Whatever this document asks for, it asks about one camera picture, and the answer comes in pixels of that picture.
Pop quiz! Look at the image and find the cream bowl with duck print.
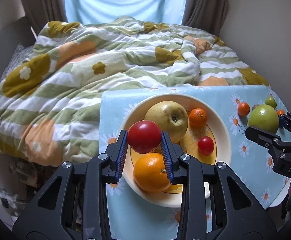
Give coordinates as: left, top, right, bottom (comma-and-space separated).
120, 93, 232, 208

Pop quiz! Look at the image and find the orange-red tomato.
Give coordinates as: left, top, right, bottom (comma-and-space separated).
237, 102, 250, 117

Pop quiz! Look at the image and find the brown curtain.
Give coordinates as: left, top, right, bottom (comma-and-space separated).
182, 0, 229, 37
18, 0, 69, 39

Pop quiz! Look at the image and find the green striped floral blanket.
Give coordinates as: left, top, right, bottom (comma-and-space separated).
0, 16, 271, 167

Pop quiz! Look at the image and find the large orange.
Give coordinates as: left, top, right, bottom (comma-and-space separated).
133, 152, 172, 193

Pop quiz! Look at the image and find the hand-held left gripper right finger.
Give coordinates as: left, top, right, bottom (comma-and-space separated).
160, 131, 277, 240

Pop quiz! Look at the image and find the small tangerine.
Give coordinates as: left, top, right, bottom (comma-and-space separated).
189, 108, 208, 127

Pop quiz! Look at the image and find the light blue window cloth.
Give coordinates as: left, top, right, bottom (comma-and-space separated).
63, 0, 188, 27

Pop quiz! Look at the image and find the grey patterned bed sheet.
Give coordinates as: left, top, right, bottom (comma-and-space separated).
0, 44, 33, 90

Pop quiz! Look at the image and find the yellow pear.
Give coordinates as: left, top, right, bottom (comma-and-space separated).
145, 101, 189, 144

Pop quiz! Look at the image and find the green round fruit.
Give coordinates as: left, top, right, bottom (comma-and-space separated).
247, 104, 279, 135
265, 95, 277, 109

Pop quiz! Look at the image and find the dark red cherry tomato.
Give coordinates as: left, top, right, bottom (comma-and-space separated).
197, 136, 214, 155

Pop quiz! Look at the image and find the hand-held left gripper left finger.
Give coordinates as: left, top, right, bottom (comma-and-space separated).
12, 129, 129, 240

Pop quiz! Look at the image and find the blue daisy tablecloth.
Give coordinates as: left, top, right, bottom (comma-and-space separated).
99, 85, 291, 240

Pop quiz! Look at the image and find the grey bed headboard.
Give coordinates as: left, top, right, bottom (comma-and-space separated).
0, 17, 36, 88

